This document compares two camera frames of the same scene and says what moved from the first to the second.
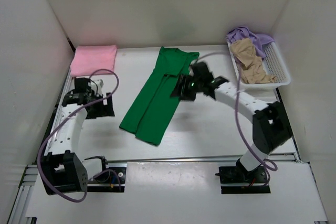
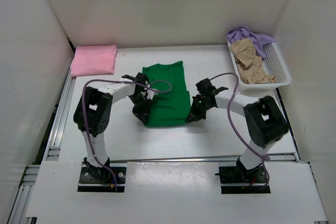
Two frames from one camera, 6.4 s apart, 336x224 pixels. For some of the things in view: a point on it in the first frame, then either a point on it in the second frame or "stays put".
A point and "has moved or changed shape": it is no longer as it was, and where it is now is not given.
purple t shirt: [259, 40] stays put
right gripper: [182, 80] to [194, 115]
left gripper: [105, 110] to [143, 114]
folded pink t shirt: [87, 59] stays put
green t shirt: [151, 110] has moved or changed shape
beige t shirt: [251, 65] stays put
